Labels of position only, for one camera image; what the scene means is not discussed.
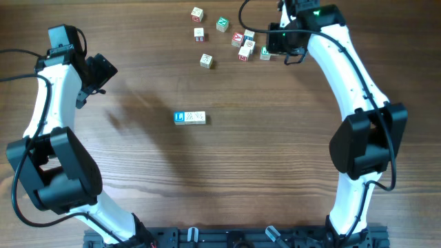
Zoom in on blue L wooden block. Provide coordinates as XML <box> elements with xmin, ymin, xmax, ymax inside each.
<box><xmin>174</xmin><ymin>112</ymin><xmax>185</xmax><ymax>125</ymax></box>

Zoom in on red M wooden block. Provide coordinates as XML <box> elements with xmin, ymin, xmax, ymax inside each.
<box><xmin>238</xmin><ymin>46</ymin><xmax>251</xmax><ymax>61</ymax></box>

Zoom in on blue-sided wooden block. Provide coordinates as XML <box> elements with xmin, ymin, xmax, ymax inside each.
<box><xmin>244</xmin><ymin>30</ymin><xmax>255</xmax><ymax>41</ymax></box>

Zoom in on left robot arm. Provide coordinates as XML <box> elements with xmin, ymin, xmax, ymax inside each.
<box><xmin>6</xmin><ymin>24</ymin><xmax>157</xmax><ymax>247</ymax></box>

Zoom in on green N wooden block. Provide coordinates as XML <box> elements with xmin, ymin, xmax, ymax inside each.
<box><xmin>216</xmin><ymin>17</ymin><xmax>229</xmax><ymax>32</ymax></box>

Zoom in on red-sided block top left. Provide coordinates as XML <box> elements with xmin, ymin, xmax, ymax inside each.
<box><xmin>191</xmin><ymin>7</ymin><xmax>204</xmax><ymax>23</ymax></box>

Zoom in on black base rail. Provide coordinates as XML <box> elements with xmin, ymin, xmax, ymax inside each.
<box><xmin>83</xmin><ymin>226</ymin><xmax>391</xmax><ymax>248</ymax></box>

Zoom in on block with number six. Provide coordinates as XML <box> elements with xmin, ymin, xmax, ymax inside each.
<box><xmin>194</xmin><ymin>28</ymin><xmax>205</xmax><ymax>42</ymax></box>

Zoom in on green J wooden block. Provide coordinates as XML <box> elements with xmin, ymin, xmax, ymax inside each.
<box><xmin>260</xmin><ymin>46</ymin><xmax>271</xmax><ymax>61</ymax></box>

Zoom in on wooden block letter M outline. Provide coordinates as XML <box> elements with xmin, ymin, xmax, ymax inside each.
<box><xmin>184</xmin><ymin>112</ymin><xmax>195</xmax><ymax>125</ymax></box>

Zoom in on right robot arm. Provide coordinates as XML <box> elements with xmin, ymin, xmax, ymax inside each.
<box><xmin>267</xmin><ymin>1</ymin><xmax>408</xmax><ymax>247</ymax></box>

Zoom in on red A wooden block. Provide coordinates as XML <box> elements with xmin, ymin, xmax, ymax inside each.
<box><xmin>232</xmin><ymin>32</ymin><xmax>244</xmax><ymax>48</ymax></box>

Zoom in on wooden block yellow picture side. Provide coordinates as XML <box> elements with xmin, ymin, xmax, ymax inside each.
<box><xmin>194</xmin><ymin>111</ymin><xmax>206</xmax><ymax>124</ymax></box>

